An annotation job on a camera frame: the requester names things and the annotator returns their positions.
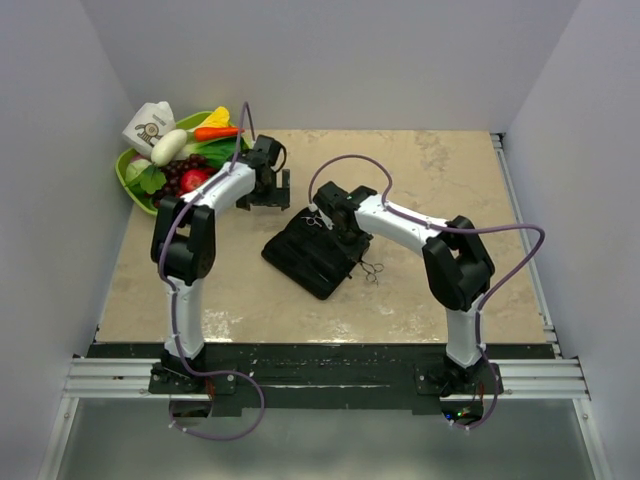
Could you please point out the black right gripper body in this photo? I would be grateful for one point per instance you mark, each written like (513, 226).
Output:
(353, 237)

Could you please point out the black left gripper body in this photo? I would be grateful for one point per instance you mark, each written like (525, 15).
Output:
(270, 195)

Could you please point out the silver thinning scissors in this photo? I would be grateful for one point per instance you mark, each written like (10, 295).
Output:
(313, 220)

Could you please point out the black zip tool case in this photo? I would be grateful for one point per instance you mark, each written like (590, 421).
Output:
(309, 256)

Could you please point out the silver straight hair scissors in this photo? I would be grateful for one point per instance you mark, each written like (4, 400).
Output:
(371, 271)

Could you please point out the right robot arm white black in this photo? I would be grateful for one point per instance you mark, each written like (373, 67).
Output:
(458, 266)

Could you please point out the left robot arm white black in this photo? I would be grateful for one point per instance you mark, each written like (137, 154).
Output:
(184, 249)

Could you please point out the red toy fruit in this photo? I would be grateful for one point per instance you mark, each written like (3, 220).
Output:
(193, 179)

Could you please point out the orange toy carrot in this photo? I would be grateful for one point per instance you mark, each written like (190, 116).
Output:
(206, 134)

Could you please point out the yellow toy pepper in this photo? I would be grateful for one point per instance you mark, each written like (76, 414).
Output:
(218, 118)

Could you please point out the purple toy grapes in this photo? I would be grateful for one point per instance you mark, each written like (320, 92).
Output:
(173, 172)

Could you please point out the green plastic tray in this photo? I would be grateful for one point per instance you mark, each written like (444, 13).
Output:
(216, 153)

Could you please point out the white toy radish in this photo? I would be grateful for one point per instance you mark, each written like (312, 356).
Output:
(168, 147)

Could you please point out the green toy leafy vegetable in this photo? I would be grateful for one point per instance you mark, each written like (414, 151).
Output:
(143, 175)

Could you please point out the white paper bag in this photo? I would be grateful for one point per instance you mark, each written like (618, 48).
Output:
(150, 123)

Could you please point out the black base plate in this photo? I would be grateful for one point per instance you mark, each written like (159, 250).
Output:
(305, 376)

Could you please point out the aluminium frame rail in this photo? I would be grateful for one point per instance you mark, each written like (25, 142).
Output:
(92, 378)

